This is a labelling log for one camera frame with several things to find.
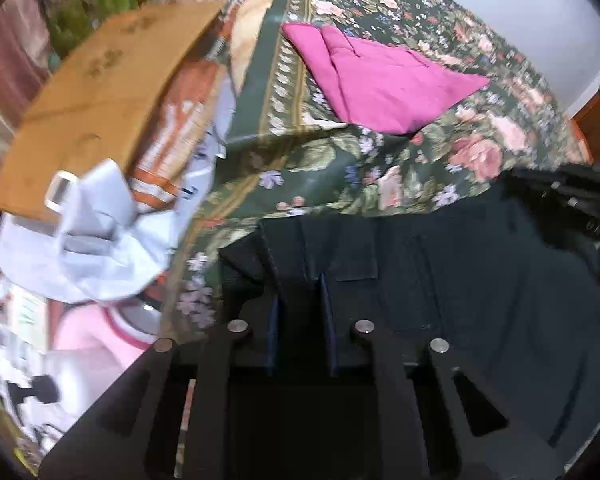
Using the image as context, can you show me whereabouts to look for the black pants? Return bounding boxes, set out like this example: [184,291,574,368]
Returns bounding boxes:
[219,191,600,461]

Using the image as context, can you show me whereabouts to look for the white plastic bag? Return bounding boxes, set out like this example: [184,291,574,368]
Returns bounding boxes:
[0,157,183,305]

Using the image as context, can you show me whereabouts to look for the pink and white garment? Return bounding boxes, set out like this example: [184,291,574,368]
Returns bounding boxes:
[50,302,161,366]

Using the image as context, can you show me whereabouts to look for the green cloth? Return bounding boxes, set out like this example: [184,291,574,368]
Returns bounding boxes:
[45,0,168,58]

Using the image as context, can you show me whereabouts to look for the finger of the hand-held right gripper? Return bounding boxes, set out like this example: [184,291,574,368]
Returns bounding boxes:
[500,162,600,213]

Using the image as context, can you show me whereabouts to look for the floral dark green bedsheet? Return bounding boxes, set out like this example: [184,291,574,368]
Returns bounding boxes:
[162,0,593,356]

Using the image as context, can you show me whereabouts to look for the brown cardboard box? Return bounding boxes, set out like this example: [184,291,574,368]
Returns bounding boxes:
[0,0,231,223]

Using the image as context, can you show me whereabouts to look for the brown wooden furniture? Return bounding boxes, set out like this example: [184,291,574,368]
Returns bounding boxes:
[569,67,600,167]

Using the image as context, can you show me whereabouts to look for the orange patterned blanket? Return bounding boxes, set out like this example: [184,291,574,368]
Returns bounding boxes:
[127,0,286,211]

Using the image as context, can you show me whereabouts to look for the folded magenta cloth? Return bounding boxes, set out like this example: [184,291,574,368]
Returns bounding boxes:
[282,23,492,136]

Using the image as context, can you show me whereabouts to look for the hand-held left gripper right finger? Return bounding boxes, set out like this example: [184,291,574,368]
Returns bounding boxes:
[319,275,567,480]

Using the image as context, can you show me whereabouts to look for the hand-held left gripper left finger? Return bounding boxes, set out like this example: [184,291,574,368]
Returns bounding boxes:
[40,285,282,480]

